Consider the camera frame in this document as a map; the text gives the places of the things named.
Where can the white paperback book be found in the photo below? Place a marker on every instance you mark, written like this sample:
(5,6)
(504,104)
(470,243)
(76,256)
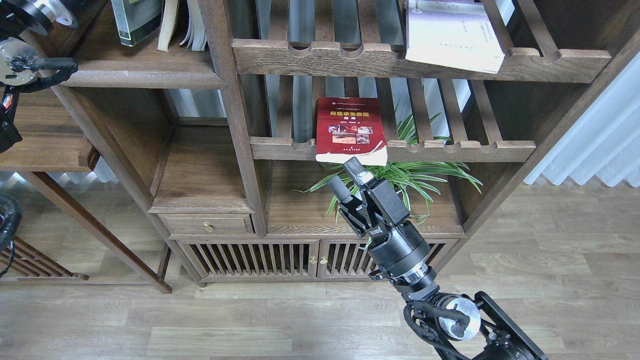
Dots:
(452,33)

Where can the grey green cover book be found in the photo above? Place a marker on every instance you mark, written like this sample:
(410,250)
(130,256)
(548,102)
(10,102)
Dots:
(136,19)

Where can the dark wooden bookshelf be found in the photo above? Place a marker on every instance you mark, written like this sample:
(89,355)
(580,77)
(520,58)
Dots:
(210,137)

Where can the wooden side table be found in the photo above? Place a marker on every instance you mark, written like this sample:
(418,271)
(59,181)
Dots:
(77,208)

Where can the red cover book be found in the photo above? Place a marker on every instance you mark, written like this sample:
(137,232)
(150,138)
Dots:
(350,127)

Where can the brass cabinet door knobs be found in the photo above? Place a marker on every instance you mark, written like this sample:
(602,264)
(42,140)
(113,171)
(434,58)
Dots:
(318,260)

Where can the brass drawer knob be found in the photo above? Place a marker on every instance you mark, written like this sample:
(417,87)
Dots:
(208,228)

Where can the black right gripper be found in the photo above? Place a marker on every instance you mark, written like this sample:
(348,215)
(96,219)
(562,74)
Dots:
(396,247)

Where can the white open standing book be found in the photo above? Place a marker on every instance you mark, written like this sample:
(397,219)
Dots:
(196,37)

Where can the white curtain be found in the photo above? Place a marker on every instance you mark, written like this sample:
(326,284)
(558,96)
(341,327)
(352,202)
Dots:
(605,141)

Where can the tan standing book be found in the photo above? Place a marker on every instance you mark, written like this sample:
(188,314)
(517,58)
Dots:
(168,24)

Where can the green spider plant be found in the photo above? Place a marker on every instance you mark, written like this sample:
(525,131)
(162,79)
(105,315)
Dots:
(403,176)

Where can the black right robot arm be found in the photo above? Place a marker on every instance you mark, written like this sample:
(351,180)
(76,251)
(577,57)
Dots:
(440,318)

